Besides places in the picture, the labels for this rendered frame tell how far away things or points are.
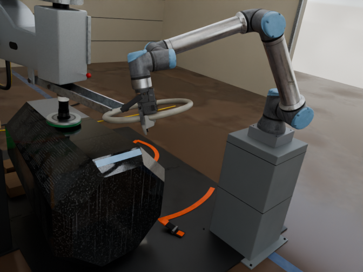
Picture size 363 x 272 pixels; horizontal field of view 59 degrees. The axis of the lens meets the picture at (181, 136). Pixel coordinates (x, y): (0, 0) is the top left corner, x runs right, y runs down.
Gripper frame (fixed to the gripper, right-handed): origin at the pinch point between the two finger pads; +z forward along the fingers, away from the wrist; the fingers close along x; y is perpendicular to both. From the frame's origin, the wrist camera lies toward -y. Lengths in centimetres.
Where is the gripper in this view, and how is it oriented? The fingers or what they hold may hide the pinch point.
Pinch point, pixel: (145, 130)
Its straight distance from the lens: 154.8
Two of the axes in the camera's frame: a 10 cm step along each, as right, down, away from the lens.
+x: 0.2, -2.6, 9.7
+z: 1.4, 9.6, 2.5
